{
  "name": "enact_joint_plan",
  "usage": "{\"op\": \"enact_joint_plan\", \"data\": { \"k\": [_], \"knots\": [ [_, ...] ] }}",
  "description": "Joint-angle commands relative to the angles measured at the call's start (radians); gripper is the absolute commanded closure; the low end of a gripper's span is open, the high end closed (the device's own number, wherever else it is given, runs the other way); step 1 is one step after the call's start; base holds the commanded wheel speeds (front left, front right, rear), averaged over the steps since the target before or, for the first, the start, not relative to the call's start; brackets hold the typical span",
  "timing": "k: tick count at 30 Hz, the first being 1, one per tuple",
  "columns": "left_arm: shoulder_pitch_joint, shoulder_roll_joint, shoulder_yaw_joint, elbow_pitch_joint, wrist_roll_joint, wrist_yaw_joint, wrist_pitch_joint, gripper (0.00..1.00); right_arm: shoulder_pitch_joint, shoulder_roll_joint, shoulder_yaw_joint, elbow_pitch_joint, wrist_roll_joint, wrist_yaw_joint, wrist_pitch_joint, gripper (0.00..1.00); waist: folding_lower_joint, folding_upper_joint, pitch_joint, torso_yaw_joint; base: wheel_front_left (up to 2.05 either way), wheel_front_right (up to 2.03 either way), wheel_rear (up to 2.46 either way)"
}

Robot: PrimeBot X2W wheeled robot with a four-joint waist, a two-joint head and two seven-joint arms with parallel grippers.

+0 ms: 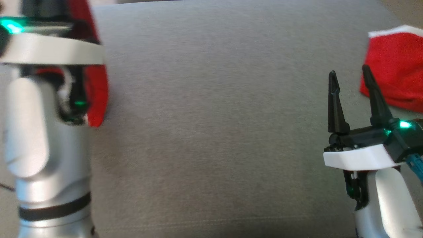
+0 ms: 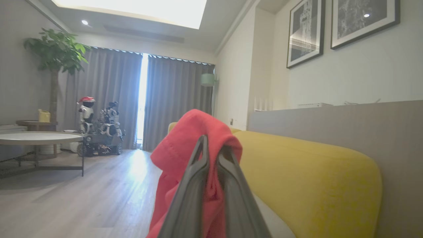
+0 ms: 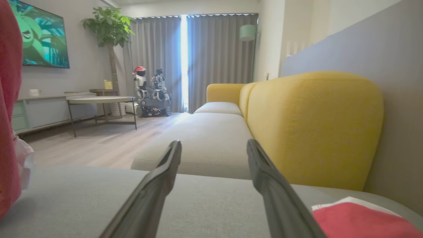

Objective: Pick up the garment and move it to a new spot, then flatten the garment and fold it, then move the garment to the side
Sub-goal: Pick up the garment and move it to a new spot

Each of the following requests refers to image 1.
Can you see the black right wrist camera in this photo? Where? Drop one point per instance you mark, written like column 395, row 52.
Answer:
column 411, row 143

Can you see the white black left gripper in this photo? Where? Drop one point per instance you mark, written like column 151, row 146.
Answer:
column 49, row 49

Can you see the grey fabric sofa seat cushion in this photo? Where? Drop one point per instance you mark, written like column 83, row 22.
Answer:
column 214, row 115

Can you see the red basketball jersey white trim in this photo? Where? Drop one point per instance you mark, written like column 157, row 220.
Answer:
column 97, row 92

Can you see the red shorts white stripe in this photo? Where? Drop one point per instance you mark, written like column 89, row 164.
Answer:
column 396, row 66

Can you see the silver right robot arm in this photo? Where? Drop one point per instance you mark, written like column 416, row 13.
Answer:
column 386, row 205

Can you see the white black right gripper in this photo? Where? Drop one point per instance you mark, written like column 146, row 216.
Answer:
column 360, row 157

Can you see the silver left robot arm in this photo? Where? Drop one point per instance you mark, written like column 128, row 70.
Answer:
column 43, row 148

